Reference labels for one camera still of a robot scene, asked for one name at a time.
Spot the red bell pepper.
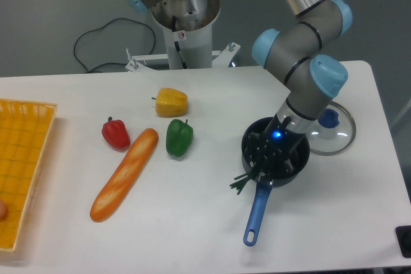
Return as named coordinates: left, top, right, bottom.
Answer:
left=101, top=116, right=130, bottom=151

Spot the glass lid blue knob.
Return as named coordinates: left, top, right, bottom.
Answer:
left=306, top=101, right=356, bottom=156

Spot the yellow bell pepper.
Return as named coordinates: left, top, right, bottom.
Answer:
left=152, top=88, right=188, bottom=117

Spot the brown egg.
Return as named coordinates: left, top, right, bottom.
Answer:
left=0, top=200, right=8, bottom=220

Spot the yellow woven basket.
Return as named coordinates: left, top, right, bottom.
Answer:
left=1, top=99, right=58, bottom=252

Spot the green onion bunch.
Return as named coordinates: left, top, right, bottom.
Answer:
left=229, top=165, right=259, bottom=195

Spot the black floor cable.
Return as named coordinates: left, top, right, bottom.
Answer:
left=73, top=17, right=157, bottom=73

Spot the black pot blue handle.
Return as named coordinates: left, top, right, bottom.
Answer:
left=241, top=134, right=310, bottom=246

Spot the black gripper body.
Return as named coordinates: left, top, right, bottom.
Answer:
left=244, top=116, right=307, bottom=175

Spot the orange baguette bread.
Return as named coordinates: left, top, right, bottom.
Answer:
left=89, top=128, right=159, bottom=223

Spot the green bell pepper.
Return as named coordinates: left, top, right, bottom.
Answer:
left=166, top=119, right=193, bottom=157

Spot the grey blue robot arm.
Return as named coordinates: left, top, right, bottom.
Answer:
left=127, top=0, right=353, bottom=179

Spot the black corner device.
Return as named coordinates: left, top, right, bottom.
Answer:
left=395, top=225, right=411, bottom=259

